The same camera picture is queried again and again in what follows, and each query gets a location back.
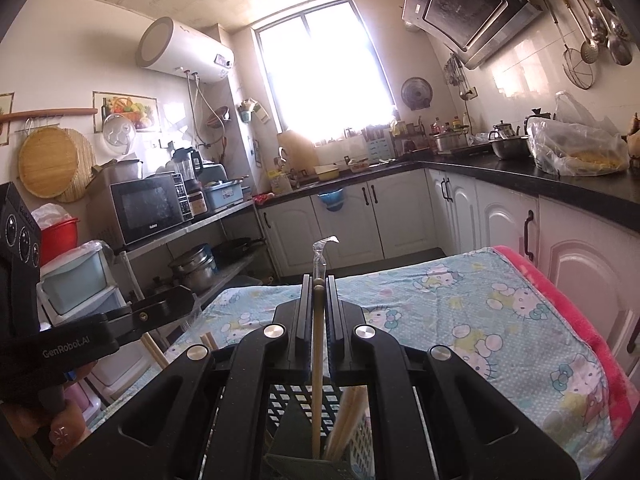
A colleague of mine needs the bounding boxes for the cartoon cat printed tablecloth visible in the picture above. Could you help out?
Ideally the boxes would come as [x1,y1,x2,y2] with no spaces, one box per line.
[165,247,621,480]

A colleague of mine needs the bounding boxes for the light blue plastic box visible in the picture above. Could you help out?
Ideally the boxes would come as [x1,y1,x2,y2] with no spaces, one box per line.
[204,180,251,213]

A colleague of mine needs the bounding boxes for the black frying pan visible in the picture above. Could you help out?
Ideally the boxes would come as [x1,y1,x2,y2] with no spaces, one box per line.
[212,236,266,266]

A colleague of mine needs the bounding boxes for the stack of stainless steel pots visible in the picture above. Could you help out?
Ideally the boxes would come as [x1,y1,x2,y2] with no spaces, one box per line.
[168,244,217,291]

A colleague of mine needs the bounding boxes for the row of hanging cooking utensils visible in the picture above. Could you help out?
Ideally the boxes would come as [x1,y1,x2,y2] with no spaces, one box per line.
[542,0,636,67]

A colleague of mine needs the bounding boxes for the black glass range hood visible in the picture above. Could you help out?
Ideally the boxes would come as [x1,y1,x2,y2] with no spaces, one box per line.
[400,0,543,71]

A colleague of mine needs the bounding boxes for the wooden rolling pin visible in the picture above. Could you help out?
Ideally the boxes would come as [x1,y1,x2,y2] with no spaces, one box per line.
[0,107,98,126]

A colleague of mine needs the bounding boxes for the pastel plastic drawer tower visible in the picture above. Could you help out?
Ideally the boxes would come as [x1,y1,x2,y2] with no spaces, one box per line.
[37,242,132,411]

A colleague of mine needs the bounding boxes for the stainless steel stock pot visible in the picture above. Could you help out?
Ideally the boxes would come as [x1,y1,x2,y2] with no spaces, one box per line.
[432,130,471,153]

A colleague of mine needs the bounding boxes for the small hanging kitchen tools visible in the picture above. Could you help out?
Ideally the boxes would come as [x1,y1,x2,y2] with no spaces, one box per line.
[444,52,476,101]

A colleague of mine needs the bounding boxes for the blue hanging plastic bin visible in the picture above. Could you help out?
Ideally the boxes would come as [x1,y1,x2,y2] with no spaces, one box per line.
[318,187,346,213]

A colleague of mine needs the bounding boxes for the stainless steel lidded pot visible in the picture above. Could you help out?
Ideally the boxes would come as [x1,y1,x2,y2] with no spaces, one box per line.
[487,121,531,160]

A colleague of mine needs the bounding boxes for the round bamboo tray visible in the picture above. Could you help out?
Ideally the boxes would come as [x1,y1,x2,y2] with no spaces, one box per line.
[18,126,97,203]

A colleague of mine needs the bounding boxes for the fruit wall picture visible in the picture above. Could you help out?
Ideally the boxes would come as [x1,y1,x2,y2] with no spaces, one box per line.
[0,92,15,147]
[92,91,160,133]

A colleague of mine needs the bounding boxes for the blender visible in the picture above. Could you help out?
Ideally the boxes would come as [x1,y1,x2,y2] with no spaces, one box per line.
[172,147,206,196]

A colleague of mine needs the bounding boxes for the white wall-mounted holder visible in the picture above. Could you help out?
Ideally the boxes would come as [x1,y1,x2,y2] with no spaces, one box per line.
[239,99,271,123]

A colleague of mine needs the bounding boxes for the clear plastic bag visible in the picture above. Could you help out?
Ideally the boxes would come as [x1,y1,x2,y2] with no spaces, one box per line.
[527,91,631,177]

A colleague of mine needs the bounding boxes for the wire mesh skimmer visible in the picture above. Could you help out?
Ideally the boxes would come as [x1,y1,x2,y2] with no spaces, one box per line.
[542,0,598,92]

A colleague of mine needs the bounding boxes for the black microwave oven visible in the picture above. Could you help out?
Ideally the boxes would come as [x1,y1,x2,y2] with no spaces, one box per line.
[110,172,193,247]

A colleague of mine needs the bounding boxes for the green plastic utensil holder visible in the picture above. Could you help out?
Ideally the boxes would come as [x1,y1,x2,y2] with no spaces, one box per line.
[262,382,376,480]

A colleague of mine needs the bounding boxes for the teal countertop organizer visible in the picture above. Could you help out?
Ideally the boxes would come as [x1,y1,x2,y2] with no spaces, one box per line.
[367,127,393,158]

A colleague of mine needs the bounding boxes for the cardboard box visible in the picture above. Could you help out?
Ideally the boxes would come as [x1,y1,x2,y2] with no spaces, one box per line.
[86,159,143,196]

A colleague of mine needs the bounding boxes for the white lower kitchen cabinets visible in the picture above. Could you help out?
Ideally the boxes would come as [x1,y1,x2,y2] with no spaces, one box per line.
[257,167,640,386]

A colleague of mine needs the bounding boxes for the person's left hand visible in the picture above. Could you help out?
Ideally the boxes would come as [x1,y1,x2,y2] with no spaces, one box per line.
[12,364,94,461]

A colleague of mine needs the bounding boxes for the metal shelf rack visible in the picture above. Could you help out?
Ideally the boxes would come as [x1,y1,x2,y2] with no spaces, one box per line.
[115,200,267,311]

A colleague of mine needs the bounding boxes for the black kitchen countertop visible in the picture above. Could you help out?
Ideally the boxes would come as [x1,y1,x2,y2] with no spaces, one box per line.
[255,152,640,233]

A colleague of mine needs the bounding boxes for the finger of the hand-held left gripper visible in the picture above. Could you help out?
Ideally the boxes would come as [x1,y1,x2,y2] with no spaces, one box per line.
[102,307,195,347]
[131,285,196,314]

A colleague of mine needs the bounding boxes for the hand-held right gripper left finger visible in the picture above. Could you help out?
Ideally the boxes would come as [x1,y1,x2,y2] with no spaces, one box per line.
[57,274,316,480]

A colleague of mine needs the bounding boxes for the wooden cutting board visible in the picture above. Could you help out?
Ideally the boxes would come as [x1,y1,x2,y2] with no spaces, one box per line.
[277,130,318,173]

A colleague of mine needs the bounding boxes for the kitchen window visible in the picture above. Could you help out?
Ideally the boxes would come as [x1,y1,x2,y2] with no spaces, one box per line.
[252,0,401,136]

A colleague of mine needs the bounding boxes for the red plastic basin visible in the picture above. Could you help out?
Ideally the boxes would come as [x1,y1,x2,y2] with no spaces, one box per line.
[37,216,81,267]

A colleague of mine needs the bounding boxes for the pink blanket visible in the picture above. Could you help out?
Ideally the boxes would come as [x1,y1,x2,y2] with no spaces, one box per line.
[492,245,633,441]

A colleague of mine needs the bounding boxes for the white cylindrical water heater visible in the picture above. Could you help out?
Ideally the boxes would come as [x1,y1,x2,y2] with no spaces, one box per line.
[136,16,236,82]

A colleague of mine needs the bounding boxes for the small round wall fan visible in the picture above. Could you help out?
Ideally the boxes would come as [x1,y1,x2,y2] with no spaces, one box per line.
[401,76,433,111]

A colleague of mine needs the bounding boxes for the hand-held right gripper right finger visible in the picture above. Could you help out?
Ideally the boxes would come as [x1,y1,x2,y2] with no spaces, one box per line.
[325,275,581,480]

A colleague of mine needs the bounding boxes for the pile of vegetables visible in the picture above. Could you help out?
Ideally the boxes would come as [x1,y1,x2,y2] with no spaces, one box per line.
[625,115,640,161]

